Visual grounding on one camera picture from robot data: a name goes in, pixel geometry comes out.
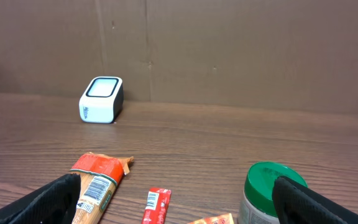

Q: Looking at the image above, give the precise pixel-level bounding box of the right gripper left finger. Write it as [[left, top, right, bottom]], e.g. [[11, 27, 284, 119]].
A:
[[0, 174, 81, 224]]

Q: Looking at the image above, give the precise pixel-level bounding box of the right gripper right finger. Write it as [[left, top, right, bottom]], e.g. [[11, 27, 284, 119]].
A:
[[272, 176, 358, 224]]

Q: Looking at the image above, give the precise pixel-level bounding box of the green lidded jar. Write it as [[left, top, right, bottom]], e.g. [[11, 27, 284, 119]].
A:
[[237, 162, 308, 224]]

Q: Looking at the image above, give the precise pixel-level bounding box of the brown biscuit packet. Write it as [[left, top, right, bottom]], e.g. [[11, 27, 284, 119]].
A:
[[70, 152, 134, 224]]

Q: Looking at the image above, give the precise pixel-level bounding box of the orange tissue pack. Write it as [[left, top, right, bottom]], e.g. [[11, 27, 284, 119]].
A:
[[188, 213, 234, 224]]

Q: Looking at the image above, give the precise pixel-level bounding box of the red snack packet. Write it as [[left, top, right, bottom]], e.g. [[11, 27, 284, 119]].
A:
[[141, 187, 172, 224]]

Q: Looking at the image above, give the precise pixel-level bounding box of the white barcode scanner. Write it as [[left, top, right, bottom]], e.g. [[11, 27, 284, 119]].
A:
[[79, 76, 124, 123]]

